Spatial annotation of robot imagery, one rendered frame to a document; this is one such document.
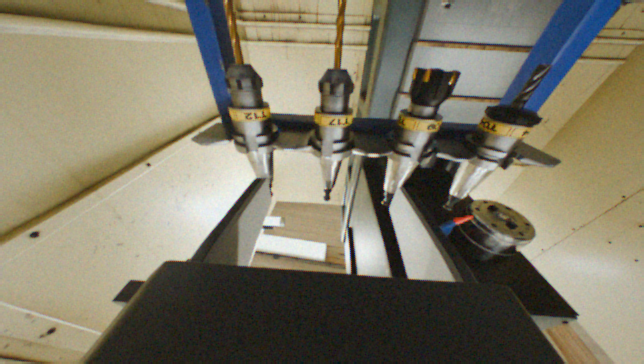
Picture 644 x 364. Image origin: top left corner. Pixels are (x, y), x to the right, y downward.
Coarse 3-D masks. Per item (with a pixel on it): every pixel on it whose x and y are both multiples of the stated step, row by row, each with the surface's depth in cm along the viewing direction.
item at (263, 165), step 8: (256, 152) 24; (272, 152) 26; (248, 160) 26; (256, 160) 25; (264, 160) 25; (272, 160) 27; (256, 168) 26; (264, 168) 26; (272, 168) 28; (256, 176) 28; (264, 176) 27; (272, 176) 29
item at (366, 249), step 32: (384, 192) 75; (416, 192) 75; (448, 192) 76; (352, 224) 111; (384, 224) 61; (352, 256) 98; (384, 256) 52; (512, 256) 52; (512, 288) 45; (544, 288) 45; (544, 320) 42
